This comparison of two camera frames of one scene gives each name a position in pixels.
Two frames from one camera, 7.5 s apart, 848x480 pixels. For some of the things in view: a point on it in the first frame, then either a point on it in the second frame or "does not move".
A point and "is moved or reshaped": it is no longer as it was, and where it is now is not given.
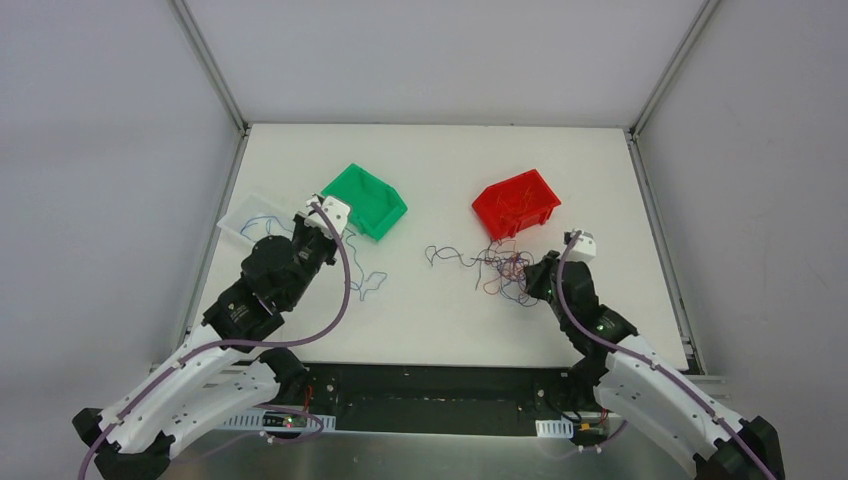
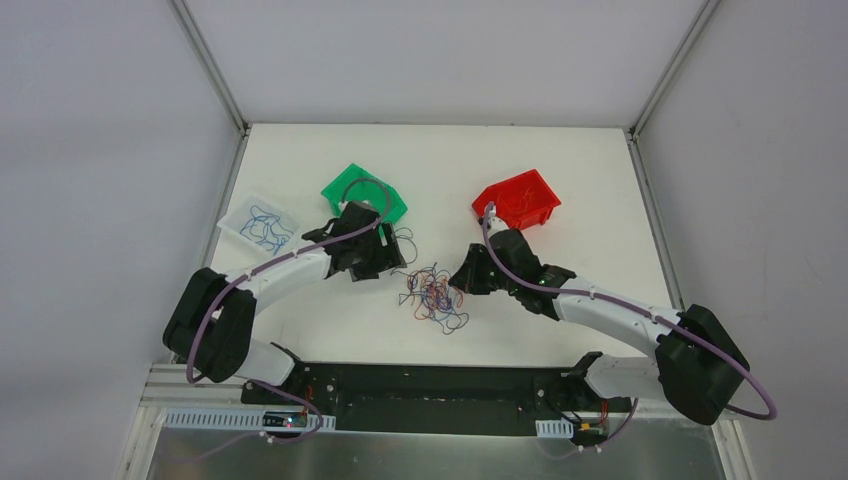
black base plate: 460,400 does not move
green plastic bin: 374,206 does not move
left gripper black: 317,234 → 374,250
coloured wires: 372,282 → 437,305
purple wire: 445,258 → 412,238
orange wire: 510,264 is moved or reshaped
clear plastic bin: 255,218 does not move
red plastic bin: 505,208 does not move
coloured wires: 513,266 is moved or reshaped
